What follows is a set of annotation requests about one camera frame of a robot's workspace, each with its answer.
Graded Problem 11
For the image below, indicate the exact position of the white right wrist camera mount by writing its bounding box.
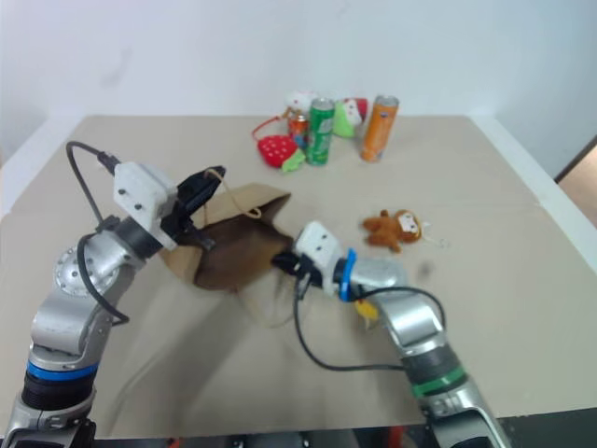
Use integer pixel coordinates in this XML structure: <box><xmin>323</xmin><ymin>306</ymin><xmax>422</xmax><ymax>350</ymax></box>
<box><xmin>292</xmin><ymin>220</ymin><xmax>350</xmax><ymax>297</ymax></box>

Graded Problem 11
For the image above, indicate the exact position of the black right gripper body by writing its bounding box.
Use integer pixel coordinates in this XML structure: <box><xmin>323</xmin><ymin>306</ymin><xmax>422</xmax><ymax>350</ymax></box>
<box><xmin>278</xmin><ymin>251</ymin><xmax>325</xmax><ymax>294</ymax></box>

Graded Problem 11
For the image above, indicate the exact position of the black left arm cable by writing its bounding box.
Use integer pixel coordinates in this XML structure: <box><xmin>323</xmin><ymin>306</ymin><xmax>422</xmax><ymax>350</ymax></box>
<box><xmin>64</xmin><ymin>141</ymin><xmax>131</xmax><ymax>325</ymax></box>

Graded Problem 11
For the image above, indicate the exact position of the beige table cover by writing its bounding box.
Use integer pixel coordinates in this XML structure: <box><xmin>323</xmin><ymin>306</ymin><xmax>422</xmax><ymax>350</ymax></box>
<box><xmin>0</xmin><ymin>114</ymin><xmax>597</xmax><ymax>441</ymax></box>

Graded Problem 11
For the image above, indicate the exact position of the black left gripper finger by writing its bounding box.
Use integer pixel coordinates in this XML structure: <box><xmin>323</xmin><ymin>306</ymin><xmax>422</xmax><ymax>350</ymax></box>
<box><xmin>182</xmin><ymin>218</ymin><xmax>217</xmax><ymax>250</ymax></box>
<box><xmin>186</xmin><ymin>164</ymin><xmax>229</xmax><ymax>200</ymax></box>

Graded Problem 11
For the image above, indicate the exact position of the brown paper bag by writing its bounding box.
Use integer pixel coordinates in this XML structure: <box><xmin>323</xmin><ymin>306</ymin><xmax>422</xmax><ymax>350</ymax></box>
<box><xmin>159</xmin><ymin>166</ymin><xmax>299</xmax><ymax>329</ymax></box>

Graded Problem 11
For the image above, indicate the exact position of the green red white plush toy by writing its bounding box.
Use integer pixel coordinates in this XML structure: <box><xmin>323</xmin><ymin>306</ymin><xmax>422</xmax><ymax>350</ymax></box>
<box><xmin>331</xmin><ymin>94</ymin><xmax>372</xmax><ymax>139</ymax></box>

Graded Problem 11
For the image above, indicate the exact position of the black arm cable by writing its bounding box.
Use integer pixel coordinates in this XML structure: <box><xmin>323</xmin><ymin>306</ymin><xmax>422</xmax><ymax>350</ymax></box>
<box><xmin>292</xmin><ymin>277</ymin><xmax>448</xmax><ymax>373</ymax></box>
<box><xmin>64</xmin><ymin>141</ymin><xmax>131</xmax><ymax>325</ymax></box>

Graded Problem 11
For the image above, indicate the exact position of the red strawberry plush toy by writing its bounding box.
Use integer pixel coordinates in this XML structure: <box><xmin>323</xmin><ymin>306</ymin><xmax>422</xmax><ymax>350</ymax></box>
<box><xmin>251</xmin><ymin>115</ymin><xmax>308</xmax><ymax>176</ymax></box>

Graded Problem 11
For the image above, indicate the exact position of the brown monkey plush toy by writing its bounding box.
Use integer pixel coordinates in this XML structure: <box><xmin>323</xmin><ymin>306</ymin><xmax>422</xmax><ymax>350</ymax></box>
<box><xmin>359</xmin><ymin>209</ymin><xmax>451</xmax><ymax>254</ymax></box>

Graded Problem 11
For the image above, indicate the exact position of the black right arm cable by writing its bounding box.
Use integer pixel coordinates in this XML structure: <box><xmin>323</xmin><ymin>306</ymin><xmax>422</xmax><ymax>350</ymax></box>
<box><xmin>292</xmin><ymin>277</ymin><xmax>448</xmax><ymax>373</ymax></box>

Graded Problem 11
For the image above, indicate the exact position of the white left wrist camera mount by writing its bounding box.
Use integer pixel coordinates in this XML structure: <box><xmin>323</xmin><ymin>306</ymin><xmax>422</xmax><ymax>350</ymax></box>
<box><xmin>113</xmin><ymin>161</ymin><xmax>180</xmax><ymax>249</ymax></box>

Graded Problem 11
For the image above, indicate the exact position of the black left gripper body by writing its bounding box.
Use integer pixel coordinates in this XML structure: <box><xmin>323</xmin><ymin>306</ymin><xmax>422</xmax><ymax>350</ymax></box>
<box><xmin>160</xmin><ymin>175</ymin><xmax>206</xmax><ymax>240</ymax></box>

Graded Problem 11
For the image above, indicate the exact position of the orange soda can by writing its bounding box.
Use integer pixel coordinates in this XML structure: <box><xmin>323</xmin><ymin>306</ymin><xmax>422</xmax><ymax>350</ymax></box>
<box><xmin>359</xmin><ymin>94</ymin><xmax>401</xmax><ymax>163</ymax></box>

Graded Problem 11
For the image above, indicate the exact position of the green soda can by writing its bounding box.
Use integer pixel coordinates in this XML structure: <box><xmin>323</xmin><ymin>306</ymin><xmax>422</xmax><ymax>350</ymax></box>
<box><xmin>304</xmin><ymin>97</ymin><xmax>337</xmax><ymax>167</ymax></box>

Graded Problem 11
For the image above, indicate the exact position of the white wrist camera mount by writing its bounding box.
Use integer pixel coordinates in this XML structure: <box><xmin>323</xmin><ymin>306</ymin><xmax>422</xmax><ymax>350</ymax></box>
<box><xmin>113</xmin><ymin>161</ymin><xmax>180</xmax><ymax>249</ymax></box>
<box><xmin>292</xmin><ymin>220</ymin><xmax>350</xmax><ymax>297</ymax></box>

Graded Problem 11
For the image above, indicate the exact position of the dark brown furniture edge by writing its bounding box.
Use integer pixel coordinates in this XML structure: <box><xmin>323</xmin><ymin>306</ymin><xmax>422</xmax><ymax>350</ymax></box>
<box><xmin>554</xmin><ymin>134</ymin><xmax>597</xmax><ymax>187</ymax></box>

